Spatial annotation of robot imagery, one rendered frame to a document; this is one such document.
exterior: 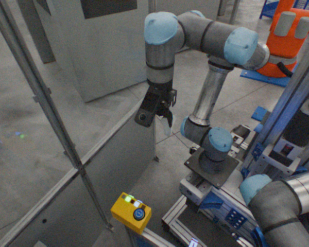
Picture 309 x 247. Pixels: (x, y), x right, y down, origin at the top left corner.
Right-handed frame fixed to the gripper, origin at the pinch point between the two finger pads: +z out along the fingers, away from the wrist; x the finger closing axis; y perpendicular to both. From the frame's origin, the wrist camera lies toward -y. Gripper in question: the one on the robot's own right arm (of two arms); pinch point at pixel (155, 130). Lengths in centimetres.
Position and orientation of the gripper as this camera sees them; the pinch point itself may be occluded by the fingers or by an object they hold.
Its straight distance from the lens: 67.8
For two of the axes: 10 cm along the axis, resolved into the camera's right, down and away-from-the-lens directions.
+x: -8.7, -3.6, 3.5
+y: 5.0, -6.2, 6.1
